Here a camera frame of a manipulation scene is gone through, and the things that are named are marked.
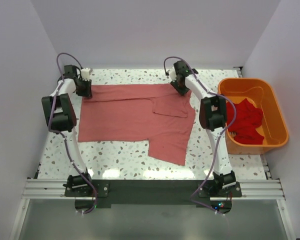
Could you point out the orange plastic bin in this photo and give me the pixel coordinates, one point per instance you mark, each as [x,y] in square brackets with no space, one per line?
[260,94]

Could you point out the pink t shirt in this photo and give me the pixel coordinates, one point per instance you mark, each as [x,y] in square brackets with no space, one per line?
[156,113]

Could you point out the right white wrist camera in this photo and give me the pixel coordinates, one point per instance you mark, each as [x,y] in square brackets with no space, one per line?
[171,74]

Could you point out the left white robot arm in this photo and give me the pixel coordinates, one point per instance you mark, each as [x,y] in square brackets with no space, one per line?
[61,120]

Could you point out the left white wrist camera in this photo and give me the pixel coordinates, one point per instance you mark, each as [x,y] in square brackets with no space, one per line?
[86,73]

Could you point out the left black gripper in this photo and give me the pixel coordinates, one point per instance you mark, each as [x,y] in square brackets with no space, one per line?
[84,90]

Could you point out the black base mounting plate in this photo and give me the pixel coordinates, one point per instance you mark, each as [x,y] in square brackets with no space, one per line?
[103,194]

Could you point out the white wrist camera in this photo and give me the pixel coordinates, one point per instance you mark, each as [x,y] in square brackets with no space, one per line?
[171,74]
[86,73]

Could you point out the aluminium rail frame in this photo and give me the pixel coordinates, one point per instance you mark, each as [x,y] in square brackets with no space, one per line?
[127,160]

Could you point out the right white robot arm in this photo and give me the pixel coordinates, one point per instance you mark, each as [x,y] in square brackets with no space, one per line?
[212,118]

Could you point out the red t shirt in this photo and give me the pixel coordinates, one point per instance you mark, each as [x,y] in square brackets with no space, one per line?
[248,119]

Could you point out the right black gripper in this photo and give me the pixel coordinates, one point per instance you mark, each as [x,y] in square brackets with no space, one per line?
[180,87]

